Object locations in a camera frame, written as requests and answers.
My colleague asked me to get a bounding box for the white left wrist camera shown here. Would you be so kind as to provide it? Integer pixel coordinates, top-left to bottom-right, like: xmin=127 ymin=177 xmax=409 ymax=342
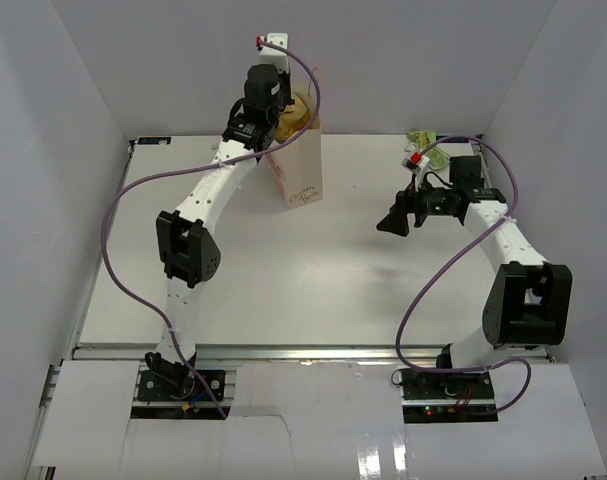
xmin=256 ymin=33 xmax=290 ymax=74

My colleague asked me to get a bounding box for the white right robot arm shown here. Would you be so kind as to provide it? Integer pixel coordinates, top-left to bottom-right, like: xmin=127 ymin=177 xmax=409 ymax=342
xmin=377 ymin=153 xmax=573 ymax=399

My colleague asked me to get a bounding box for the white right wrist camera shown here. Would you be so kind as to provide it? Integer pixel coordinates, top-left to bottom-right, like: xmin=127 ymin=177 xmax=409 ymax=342
xmin=401 ymin=151 xmax=430 ymax=189

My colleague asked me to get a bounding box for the white paper gift bag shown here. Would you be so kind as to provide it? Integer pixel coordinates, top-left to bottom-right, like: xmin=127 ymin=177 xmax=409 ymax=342
xmin=267 ymin=81 xmax=323 ymax=210

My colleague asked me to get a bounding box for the green snack packet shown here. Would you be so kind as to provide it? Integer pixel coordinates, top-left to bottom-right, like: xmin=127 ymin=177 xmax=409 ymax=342
xmin=407 ymin=130 xmax=436 ymax=150
xmin=425 ymin=146 xmax=450 ymax=172

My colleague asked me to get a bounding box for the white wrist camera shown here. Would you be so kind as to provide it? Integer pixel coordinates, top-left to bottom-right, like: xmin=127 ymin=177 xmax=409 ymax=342
xmin=401 ymin=151 xmax=430 ymax=189
xmin=256 ymin=33 xmax=290 ymax=74

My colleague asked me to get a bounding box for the aluminium table edge rail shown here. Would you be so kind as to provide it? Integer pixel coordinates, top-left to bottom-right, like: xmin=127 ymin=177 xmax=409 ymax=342
xmin=472 ymin=134 xmax=549 ymax=359

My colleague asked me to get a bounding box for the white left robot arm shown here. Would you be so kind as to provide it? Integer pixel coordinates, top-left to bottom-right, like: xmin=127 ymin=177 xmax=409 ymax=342
xmin=145 ymin=64 xmax=294 ymax=399

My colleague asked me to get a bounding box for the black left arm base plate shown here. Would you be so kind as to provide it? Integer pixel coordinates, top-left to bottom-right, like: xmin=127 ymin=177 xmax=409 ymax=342
xmin=136 ymin=370 xmax=226 ymax=402

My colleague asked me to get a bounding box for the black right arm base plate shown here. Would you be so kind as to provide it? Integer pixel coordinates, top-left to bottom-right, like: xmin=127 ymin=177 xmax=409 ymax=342
xmin=397 ymin=369 xmax=494 ymax=401

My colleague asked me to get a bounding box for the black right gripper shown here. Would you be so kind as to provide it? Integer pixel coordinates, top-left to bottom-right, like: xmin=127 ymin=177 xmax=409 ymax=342
xmin=377 ymin=173 xmax=458 ymax=237

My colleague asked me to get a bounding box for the brown kettle chips bag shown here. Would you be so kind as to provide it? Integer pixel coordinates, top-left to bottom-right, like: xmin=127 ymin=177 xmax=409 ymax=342
xmin=275 ymin=89 xmax=315 ymax=143

